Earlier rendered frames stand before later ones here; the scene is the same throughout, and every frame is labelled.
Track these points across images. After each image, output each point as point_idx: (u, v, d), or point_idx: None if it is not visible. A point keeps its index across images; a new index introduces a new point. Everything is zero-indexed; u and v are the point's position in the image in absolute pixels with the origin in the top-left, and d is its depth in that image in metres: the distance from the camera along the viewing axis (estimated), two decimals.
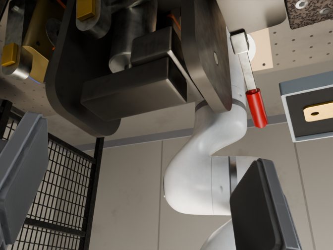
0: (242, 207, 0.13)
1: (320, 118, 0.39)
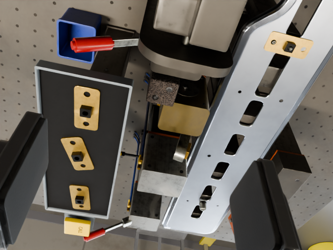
0: (242, 207, 0.13)
1: (77, 95, 0.45)
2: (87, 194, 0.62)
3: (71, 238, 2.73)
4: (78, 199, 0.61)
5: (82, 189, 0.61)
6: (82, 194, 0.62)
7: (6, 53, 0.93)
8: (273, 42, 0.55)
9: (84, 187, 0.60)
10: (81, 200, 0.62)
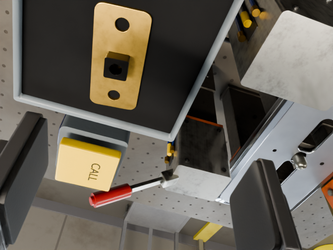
0: (242, 207, 0.13)
1: None
2: (141, 49, 0.21)
3: (45, 223, 2.29)
4: (114, 58, 0.21)
5: (132, 27, 0.20)
6: (126, 45, 0.21)
7: None
8: None
9: (142, 17, 0.20)
10: (123, 64, 0.21)
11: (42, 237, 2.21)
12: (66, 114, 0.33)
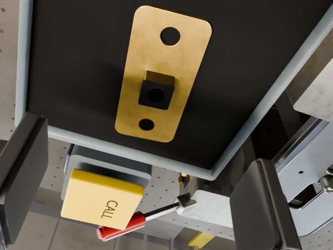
0: (242, 207, 0.13)
1: None
2: (192, 69, 0.16)
3: (36, 228, 2.21)
4: (155, 81, 0.15)
5: (183, 39, 0.15)
6: (171, 63, 0.16)
7: None
8: None
9: (199, 27, 0.14)
10: (167, 89, 0.16)
11: (32, 243, 2.13)
12: None
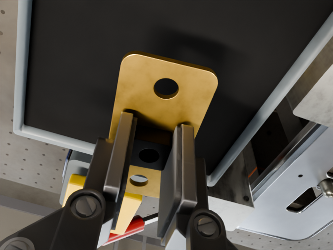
0: (165, 172, 0.13)
1: None
2: (193, 124, 0.13)
3: None
4: (148, 140, 0.13)
5: (182, 92, 0.12)
6: (168, 118, 0.13)
7: None
8: None
9: (203, 79, 0.12)
10: (163, 149, 0.13)
11: None
12: None
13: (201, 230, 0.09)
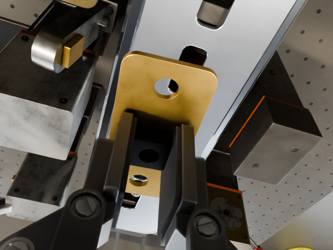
0: (165, 172, 0.13)
1: None
2: (193, 124, 0.13)
3: (12, 228, 2.33)
4: (148, 140, 0.13)
5: (182, 92, 0.12)
6: (168, 118, 0.13)
7: None
8: None
9: (203, 79, 0.12)
10: (163, 149, 0.13)
11: None
12: None
13: (201, 230, 0.09)
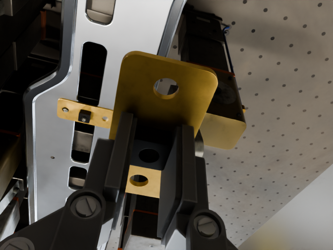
0: (165, 172, 0.13)
1: None
2: (193, 124, 0.13)
3: None
4: (148, 140, 0.13)
5: (182, 92, 0.12)
6: (168, 118, 0.13)
7: None
8: (63, 110, 0.45)
9: (203, 79, 0.12)
10: (163, 149, 0.13)
11: None
12: None
13: (201, 230, 0.09)
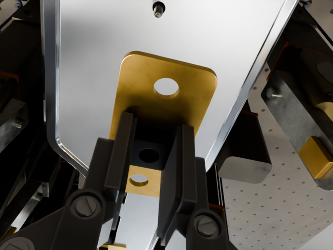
0: (165, 172, 0.13)
1: None
2: (193, 124, 0.13)
3: None
4: (148, 140, 0.13)
5: (182, 92, 0.12)
6: (168, 118, 0.13)
7: None
8: None
9: (203, 79, 0.12)
10: (163, 149, 0.13)
11: None
12: None
13: (201, 230, 0.09)
